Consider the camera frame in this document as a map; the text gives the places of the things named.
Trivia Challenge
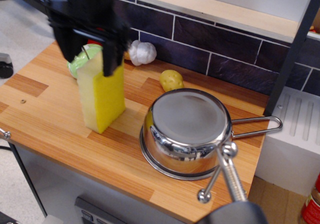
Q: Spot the green toy cabbage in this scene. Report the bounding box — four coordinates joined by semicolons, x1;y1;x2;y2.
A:
67;43;103;79

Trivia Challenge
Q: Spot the black vertical shelf post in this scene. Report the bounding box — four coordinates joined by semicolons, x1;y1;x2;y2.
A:
263;0;320;117

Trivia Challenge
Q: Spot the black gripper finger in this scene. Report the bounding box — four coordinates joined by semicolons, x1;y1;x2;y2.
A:
102;40;127;77
51;25;87;62

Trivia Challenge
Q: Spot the black caster wheel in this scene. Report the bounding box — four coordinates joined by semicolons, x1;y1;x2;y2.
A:
0;53;14;79

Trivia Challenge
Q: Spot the yellow rectangular sponge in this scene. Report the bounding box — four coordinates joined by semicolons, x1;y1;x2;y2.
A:
77;51;126;134

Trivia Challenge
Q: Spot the small chrome side knob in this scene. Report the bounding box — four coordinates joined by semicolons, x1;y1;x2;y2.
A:
0;128;12;140

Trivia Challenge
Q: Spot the yellow toy potato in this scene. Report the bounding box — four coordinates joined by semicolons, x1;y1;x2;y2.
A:
159;69;184;92

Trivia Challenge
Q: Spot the white ribbed drainboard unit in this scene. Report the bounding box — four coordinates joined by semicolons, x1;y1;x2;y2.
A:
255;87;320;196

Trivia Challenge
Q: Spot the toy ice cream cone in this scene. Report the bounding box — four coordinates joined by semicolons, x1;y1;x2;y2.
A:
123;51;131;61

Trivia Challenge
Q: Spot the white toy garlic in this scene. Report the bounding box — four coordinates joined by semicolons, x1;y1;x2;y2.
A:
128;40;157;66

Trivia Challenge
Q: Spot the chrome clamp screw handle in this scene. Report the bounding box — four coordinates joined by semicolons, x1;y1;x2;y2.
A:
197;141;248;204

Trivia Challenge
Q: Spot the wooden wall shelf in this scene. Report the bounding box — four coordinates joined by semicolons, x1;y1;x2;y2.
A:
139;0;300;43

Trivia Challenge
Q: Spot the stainless steel pot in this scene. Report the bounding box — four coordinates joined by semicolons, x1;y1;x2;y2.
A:
139;88;283;181

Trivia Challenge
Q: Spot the grey oven control panel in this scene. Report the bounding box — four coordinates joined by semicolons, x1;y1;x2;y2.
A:
74;197;125;224

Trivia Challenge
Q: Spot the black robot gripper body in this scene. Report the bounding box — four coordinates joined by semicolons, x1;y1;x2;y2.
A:
47;0;130;46

